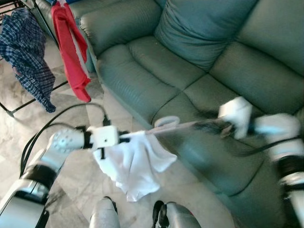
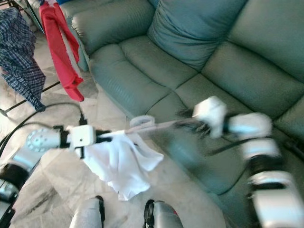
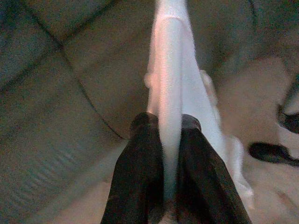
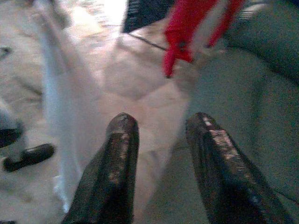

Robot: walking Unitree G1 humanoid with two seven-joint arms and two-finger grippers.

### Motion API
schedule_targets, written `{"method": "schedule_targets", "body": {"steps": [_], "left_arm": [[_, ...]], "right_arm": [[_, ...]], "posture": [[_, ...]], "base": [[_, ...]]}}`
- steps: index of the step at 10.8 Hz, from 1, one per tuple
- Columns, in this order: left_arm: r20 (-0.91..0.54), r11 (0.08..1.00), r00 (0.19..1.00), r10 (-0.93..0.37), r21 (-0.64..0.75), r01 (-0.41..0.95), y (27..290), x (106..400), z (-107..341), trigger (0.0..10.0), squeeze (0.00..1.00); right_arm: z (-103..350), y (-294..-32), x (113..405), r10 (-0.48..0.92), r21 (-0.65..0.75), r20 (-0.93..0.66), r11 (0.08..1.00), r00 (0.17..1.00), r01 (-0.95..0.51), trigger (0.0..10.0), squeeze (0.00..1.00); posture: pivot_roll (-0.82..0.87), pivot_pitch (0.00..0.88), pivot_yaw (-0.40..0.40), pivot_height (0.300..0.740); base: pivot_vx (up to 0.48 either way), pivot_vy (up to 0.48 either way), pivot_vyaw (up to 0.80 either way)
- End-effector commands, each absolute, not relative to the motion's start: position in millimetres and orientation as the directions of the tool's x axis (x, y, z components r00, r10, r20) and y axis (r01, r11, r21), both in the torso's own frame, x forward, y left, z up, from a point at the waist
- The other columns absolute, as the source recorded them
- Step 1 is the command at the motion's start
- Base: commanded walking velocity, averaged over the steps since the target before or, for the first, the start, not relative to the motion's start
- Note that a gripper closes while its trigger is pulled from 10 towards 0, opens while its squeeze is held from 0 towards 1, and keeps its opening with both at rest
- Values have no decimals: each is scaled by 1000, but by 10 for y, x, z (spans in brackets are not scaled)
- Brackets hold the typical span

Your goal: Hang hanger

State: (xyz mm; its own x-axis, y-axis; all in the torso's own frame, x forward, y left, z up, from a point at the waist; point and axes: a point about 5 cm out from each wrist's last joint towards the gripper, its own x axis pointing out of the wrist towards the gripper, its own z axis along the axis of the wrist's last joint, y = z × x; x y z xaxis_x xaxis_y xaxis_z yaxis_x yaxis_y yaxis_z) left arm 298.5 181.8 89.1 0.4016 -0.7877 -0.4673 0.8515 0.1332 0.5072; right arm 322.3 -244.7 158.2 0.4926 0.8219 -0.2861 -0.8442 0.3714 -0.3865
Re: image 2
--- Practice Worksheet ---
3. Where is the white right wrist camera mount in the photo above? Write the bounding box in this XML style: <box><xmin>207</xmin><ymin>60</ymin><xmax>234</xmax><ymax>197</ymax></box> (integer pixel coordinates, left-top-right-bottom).
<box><xmin>193</xmin><ymin>96</ymin><xmax>229</xmax><ymax>139</ymax></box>

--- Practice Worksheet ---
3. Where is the white shirt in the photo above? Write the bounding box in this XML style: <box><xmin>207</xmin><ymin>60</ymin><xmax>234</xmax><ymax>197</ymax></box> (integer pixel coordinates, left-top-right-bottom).
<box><xmin>79</xmin><ymin>130</ymin><xmax>165</xmax><ymax>202</ymax></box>

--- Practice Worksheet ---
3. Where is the red shirt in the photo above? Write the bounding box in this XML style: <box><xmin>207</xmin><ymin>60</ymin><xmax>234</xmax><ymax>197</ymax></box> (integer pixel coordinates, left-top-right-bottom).
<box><xmin>38</xmin><ymin>1</ymin><xmax>85</xmax><ymax>102</ymax></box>

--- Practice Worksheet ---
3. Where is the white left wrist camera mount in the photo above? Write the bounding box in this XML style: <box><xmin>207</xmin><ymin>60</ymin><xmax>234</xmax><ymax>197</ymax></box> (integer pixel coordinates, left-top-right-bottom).
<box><xmin>66</xmin><ymin>124</ymin><xmax>97</xmax><ymax>151</ymax></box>

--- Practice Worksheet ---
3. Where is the green sofa cushion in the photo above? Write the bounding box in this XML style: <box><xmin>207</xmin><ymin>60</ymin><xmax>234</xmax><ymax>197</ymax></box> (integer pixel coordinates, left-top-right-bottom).
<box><xmin>147</xmin><ymin>0</ymin><xmax>250</xmax><ymax>72</ymax></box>

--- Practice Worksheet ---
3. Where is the green leather sofa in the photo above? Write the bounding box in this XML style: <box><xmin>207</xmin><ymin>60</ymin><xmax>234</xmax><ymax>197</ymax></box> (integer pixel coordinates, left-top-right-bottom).
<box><xmin>24</xmin><ymin>0</ymin><xmax>304</xmax><ymax>228</ymax></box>

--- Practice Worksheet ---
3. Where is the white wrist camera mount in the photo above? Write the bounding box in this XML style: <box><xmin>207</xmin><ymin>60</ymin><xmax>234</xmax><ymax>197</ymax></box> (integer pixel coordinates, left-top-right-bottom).
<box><xmin>66</xmin><ymin>124</ymin><xmax>97</xmax><ymax>151</ymax></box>
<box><xmin>193</xmin><ymin>96</ymin><xmax>229</xmax><ymax>139</ymax></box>

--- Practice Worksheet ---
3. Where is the blue plaid shirt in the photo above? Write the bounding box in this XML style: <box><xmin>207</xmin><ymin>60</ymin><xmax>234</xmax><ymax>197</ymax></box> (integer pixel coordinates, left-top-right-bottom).
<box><xmin>0</xmin><ymin>7</ymin><xmax>48</xmax><ymax>113</ymax></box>

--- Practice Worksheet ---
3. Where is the silver right robot leg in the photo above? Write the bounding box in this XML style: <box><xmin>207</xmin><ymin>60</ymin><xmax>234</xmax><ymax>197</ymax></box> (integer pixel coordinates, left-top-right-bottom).
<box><xmin>144</xmin><ymin>199</ymin><xmax>181</xmax><ymax>228</ymax></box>

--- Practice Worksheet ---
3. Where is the silver left robot leg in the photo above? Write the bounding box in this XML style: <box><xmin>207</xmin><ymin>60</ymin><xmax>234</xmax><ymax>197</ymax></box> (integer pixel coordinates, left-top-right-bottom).
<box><xmin>70</xmin><ymin>196</ymin><xmax>105</xmax><ymax>228</ymax></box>

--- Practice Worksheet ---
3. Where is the silver robot leg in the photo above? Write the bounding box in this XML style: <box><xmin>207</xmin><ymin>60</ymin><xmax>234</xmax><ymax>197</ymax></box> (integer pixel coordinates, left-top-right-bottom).
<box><xmin>144</xmin><ymin>199</ymin><xmax>181</xmax><ymax>228</ymax></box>
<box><xmin>70</xmin><ymin>196</ymin><xmax>105</xmax><ymax>228</ymax></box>

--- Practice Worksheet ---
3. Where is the black clothes drying rack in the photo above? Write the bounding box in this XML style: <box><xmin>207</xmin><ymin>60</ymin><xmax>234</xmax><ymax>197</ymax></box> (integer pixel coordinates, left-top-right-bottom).
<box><xmin>0</xmin><ymin>0</ymin><xmax>58</xmax><ymax>117</ymax></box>

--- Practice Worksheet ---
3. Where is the pale pink plastic hanger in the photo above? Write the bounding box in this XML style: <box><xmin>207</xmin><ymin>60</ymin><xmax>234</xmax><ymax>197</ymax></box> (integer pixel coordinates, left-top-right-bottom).
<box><xmin>107</xmin><ymin>115</ymin><xmax>200</xmax><ymax>140</ymax></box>

